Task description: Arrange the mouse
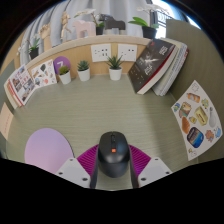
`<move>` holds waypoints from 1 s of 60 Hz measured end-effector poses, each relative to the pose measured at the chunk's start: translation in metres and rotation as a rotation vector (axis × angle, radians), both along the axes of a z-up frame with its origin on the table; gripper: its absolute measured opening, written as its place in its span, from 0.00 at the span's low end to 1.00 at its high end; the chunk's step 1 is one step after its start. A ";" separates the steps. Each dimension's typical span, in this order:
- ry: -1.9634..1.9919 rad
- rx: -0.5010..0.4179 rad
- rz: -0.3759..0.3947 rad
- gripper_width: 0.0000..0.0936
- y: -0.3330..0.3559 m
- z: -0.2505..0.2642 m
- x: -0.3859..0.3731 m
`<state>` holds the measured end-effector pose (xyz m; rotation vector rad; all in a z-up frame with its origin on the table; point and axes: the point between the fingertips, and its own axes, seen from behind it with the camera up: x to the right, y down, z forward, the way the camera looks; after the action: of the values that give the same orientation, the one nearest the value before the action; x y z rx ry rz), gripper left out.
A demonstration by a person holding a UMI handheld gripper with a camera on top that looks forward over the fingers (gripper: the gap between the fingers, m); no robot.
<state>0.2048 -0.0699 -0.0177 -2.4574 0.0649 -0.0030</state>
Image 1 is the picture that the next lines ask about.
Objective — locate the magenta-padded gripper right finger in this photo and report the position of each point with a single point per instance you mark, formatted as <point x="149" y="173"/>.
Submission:
<point x="155" y="170"/>

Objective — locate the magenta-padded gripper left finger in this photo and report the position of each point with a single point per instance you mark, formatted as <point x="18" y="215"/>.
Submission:
<point x="71" y="170"/>

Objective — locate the black computer mouse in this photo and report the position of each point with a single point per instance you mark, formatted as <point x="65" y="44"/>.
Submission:
<point x="113" y="156"/>

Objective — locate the pink purple mouse pad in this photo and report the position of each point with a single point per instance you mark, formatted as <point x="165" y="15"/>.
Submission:
<point x="46" y="148"/>

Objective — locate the food sticker sheet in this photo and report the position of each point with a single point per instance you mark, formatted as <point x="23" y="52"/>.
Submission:
<point x="196" y="120"/>

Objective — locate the small succulent white pot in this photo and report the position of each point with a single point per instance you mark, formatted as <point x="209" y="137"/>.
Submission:
<point x="115" y="74"/>
<point x="84" y="75"/>
<point x="65" y="78"/>

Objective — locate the white book stack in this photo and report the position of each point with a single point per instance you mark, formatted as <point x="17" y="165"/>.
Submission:
<point x="175" y="73"/>

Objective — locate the red spine magazine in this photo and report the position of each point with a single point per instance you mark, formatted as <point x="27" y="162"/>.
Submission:
<point x="20" y="85"/>

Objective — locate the black cover book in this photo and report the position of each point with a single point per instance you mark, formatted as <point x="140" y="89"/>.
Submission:
<point x="150" y="66"/>

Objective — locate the round purple number sign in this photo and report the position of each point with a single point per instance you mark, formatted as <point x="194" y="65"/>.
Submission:
<point x="61" y="61"/>

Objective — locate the green felt desk partition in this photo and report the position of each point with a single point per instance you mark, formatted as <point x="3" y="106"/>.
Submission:
<point x="5" y="75"/>
<point x="203" y="56"/>

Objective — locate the white orchid black pot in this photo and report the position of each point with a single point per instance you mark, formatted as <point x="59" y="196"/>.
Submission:
<point x="33" y="53"/>
<point x="149" y="32"/>
<point x="99" y="30"/>

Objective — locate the wooden back shelf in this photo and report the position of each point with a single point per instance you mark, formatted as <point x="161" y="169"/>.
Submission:
<point x="83" y="41"/>

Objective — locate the wooden hand model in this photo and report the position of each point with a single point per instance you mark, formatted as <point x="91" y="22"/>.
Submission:
<point x="45" y="33"/>

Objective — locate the pink horse figure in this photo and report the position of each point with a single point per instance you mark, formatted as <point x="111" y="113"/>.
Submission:
<point x="83" y="28"/>

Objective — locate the window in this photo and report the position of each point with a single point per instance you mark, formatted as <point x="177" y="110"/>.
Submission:
<point x="163" y="16"/>

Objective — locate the grey curtain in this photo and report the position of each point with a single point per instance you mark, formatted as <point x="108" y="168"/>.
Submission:
<point x="123" y="8"/>

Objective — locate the white wall socket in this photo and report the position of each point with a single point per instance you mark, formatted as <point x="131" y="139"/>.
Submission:
<point x="101" y="52"/>
<point x="127" y="52"/>

